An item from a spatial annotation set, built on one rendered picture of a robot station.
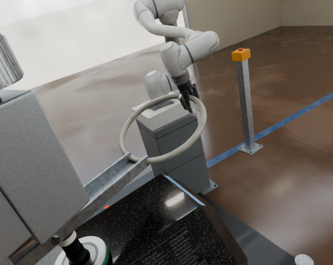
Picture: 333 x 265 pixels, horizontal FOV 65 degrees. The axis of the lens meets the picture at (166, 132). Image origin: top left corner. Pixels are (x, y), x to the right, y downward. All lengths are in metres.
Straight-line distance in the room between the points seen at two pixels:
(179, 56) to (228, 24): 6.32
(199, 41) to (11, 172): 0.94
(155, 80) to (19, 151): 1.42
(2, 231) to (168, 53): 0.92
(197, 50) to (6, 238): 1.03
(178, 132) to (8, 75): 1.53
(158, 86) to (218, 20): 5.44
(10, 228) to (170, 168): 1.55
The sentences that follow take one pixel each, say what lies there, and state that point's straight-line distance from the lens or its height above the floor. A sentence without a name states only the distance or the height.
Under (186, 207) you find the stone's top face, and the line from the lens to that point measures 1.23.
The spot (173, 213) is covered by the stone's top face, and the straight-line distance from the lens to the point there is 1.22.
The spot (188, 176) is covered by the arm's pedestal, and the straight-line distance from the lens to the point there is 2.35.
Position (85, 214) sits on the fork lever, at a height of 1.09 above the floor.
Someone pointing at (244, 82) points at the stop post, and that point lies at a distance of 2.62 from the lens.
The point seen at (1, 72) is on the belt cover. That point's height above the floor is 1.64.
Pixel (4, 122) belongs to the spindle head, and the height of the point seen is 1.53.
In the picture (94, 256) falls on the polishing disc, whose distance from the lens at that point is 1.16.
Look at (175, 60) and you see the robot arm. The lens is 1.27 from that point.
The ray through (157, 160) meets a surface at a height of 1.07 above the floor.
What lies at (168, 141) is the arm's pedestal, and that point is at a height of 0.68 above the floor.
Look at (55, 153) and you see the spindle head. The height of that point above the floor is 1.38.
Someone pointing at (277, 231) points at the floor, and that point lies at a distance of 2.22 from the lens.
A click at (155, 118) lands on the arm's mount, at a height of 0.89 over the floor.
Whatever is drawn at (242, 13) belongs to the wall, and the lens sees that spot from 7.87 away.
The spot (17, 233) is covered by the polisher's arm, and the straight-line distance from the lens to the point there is 0.87.
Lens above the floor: 1.72
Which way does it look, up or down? 28 degrees down
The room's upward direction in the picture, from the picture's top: 15 degrees counter-clockwise
